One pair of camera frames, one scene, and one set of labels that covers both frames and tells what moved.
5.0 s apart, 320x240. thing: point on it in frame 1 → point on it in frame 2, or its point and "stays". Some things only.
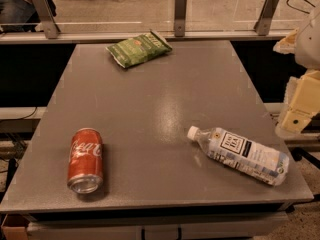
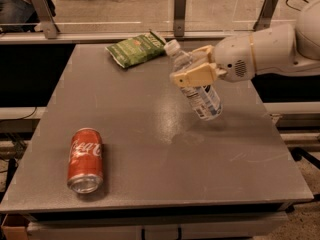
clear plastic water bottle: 241,154 → 205,101
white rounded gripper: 309,45 → 233,59
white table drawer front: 216,227 stays
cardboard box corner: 15,227 stays
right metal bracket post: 263,23 stays
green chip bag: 139,49 stays
